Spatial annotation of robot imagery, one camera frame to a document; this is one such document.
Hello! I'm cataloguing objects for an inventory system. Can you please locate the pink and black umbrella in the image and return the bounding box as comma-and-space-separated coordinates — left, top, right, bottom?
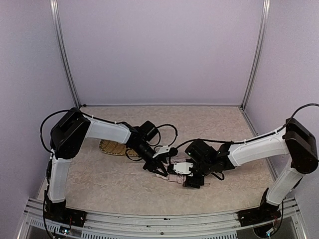
156, 156, 197, 186

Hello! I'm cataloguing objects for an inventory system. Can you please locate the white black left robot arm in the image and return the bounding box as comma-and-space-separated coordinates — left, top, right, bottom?
47, 108, 170, 204

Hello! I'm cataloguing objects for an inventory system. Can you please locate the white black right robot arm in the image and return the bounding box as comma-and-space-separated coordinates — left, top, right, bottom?
183, 119, 319, 206

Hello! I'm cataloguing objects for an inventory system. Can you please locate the woven bamboo tray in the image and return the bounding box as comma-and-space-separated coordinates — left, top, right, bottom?
99, 140, 138, 157

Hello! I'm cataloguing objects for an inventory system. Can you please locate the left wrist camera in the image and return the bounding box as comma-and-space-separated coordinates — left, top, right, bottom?
153, 145, 171, 158

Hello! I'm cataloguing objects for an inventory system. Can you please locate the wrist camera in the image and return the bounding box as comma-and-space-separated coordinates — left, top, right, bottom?
153, 145, 171, 158
173, 162, 193, 176

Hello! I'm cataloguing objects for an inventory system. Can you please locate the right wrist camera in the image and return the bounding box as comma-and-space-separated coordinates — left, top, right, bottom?
173, 162, 193, 176

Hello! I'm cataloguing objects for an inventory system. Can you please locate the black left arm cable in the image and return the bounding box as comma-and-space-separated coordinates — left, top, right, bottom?
39, 109, 179, 162

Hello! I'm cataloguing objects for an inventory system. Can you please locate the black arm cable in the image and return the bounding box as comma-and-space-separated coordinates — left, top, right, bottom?
174, 103, 319, 160
39, 109, 179, 162

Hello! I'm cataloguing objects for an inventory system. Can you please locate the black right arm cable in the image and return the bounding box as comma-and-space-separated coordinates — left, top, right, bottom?
174, 103, 319, 160

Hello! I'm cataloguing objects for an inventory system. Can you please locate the aluminium front rail base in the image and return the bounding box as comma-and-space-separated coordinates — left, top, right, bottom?
13, 198, 311, 239

